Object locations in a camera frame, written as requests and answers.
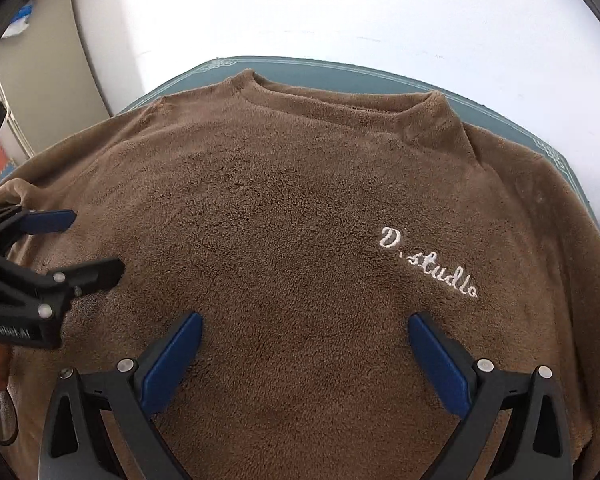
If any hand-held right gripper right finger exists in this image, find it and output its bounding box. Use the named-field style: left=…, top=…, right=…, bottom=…
left=407, top=311, right=573, bottom=480

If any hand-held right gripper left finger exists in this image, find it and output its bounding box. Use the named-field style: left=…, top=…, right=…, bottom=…
left=39, top=311, right=204, bottom=480

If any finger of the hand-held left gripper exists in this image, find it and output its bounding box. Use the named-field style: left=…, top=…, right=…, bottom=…
left=0, top=205, right=77, bottom=257
left=0, top=256, right=126, bottom=322

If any brown fleece sweater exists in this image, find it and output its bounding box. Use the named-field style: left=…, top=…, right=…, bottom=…
left=0, top=69, right=600, bottom=480

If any red floor mat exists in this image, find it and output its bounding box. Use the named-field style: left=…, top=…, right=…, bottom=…
left=0, top=141, right=20, bottom=187

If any blue and white box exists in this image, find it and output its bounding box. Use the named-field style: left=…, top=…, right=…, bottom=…
left=1, top=4, right=35, bottom=40

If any teal table mat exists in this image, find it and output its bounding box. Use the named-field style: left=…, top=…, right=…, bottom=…
left=112, top=55, right=595, bottom=217

